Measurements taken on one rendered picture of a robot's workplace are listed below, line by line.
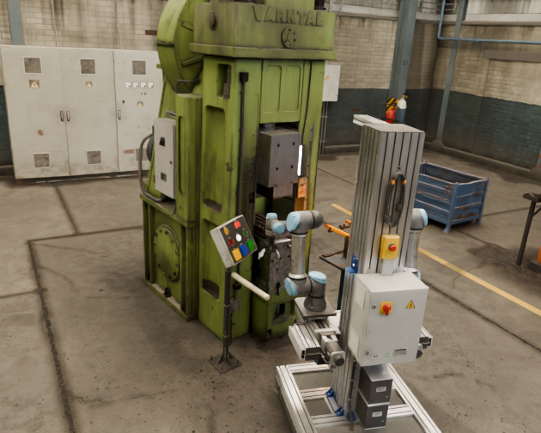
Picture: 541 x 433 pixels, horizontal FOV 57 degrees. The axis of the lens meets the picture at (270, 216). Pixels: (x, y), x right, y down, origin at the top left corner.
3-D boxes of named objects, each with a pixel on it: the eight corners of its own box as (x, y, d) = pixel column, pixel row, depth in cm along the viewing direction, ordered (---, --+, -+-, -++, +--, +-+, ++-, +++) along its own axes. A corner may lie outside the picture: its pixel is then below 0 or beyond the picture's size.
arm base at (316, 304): (330, 310, 321) (331, 297, 318) (306, 312, 318) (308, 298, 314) (322, 299, 335) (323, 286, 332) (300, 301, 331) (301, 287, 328)
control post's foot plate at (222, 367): (244, 364, 396) (244, 355, 393) (220, 375, 383) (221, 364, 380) (228, 350, 412) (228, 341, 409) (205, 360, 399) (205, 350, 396)
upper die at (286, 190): (292, 195, 400) (293, 183, 397) (272, 198, 388) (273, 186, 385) (260, 181, 431) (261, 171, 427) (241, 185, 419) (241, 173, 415)
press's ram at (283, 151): (306, 181, 405) (309, 131, 391) (268, 187, 382) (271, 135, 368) (273, 169, 435) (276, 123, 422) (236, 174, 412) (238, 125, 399)
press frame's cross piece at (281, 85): (300, 121, 400) (304, 58, 384) (258, 124, 376) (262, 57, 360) (266, 112, 432) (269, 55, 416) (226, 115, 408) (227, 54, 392)
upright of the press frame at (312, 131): (306, 312, 478) (329, 59, 400) (284, 320, 462) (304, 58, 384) (276, 293, 510) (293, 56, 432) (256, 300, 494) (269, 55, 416)
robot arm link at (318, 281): (328, 295, 320) (331, 276, 315) (309, 298, 315) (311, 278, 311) (320, 287, 330) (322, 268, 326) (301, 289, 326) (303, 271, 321)
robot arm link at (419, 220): (392, 284, 341) (401, 205, 328) (413, 284, 342) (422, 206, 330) (398, 290, 329) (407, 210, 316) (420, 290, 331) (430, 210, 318)
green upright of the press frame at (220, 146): (249, 333, 438) (262, 57, 360) (224, 343, 422) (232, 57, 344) (221, 312, 470) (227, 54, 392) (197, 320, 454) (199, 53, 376)
